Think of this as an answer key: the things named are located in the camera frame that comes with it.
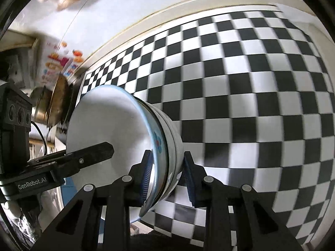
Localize black cable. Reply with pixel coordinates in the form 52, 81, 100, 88
30, 119, 49, 156

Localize checkered black white mat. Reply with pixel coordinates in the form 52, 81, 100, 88
81, 6, 334, 244

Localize white bowl blue flowers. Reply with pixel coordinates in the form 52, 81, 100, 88
65, 84, 168, 224

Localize metal pot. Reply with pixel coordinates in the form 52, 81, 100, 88
30, 74, 70, 128

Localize plain white bowl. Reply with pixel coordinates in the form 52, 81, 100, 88
142, 102, 184, 203

